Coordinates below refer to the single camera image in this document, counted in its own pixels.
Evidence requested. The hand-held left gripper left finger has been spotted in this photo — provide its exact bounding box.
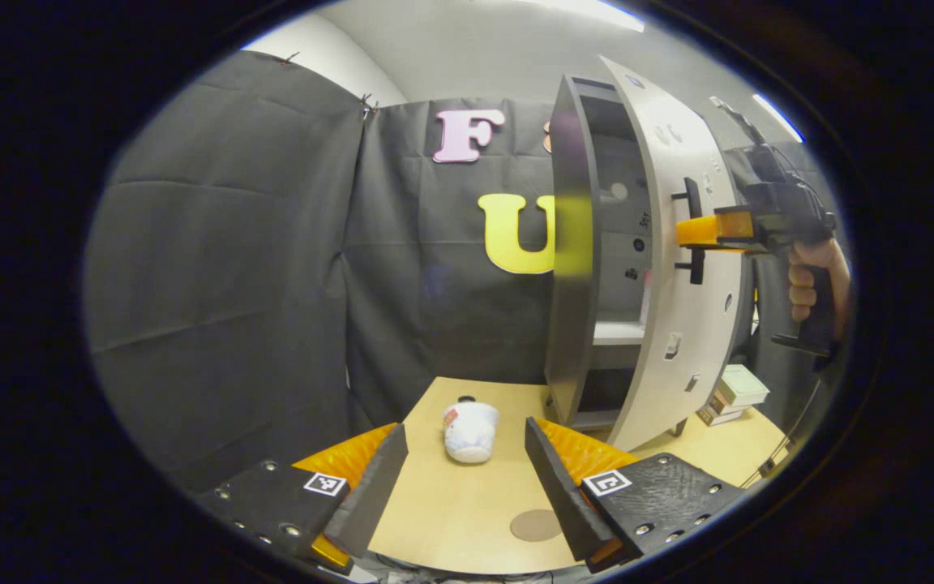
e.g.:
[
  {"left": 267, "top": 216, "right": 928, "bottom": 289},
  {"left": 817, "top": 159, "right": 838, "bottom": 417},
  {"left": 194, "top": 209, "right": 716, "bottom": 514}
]
[{"left": 191, "top": 422, "right": 409, "bottom": 577}]

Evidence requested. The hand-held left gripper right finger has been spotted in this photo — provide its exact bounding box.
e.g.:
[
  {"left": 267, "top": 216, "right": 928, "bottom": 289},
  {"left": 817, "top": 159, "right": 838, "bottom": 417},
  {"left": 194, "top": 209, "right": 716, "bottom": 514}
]
[{"left": 525, "top": 417, "right": 748, "bottom": 575}]

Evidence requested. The black door handle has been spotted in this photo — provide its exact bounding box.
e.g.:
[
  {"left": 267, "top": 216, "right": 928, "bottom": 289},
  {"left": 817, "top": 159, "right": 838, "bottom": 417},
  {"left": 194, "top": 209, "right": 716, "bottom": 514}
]
[{"left": 672, "top": 177, "right": 707, "bottom": 285}]

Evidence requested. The round brown coaster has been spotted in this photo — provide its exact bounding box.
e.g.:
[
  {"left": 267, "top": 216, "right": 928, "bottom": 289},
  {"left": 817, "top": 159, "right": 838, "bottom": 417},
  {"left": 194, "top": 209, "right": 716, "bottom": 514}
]
[{"left": 510, "top": 509, "right": 565, "bottom": 543}]

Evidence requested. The grey cabinet door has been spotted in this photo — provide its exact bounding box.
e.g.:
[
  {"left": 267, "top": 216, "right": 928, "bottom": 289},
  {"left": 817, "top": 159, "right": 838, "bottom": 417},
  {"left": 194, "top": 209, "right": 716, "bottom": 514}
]
[{"left": 599, "top": 55, "right": 752, "bottom": 453}]

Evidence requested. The dark grey cabinet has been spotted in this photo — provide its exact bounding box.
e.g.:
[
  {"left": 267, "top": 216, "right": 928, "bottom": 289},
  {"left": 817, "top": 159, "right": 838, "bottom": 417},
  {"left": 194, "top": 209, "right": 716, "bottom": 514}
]
[{"left": 544, "top": 73, "right": 679, "bottom": 431}]

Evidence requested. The white cabinet shelf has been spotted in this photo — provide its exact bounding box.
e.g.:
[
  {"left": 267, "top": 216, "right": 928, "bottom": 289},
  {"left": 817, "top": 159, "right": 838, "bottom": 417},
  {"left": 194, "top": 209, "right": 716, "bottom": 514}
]
[{"left": 593, "top": 320, "right": 648, "bottom": 346}]

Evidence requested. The white green-bordered book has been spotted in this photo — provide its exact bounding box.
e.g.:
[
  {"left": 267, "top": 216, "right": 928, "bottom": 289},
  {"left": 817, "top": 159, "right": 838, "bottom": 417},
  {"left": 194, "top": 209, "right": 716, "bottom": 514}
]
[{"left": 716, "top": 363, "right": 770, "bottom": 408}]

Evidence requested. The large ceiling light panel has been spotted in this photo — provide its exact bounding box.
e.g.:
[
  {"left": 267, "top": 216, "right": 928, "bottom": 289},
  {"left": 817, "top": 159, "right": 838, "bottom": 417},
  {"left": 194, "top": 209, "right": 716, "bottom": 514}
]
[{"left": 516, "top": 0, "right": 646, "bottom": 33}]

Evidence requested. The black backdrop cloth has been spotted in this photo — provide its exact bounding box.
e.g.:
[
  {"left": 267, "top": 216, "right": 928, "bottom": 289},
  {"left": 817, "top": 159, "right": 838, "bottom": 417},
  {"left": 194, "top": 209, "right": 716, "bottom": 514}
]
[{"left": 82, "top": 50, "right": 829, "bottom": 492}]

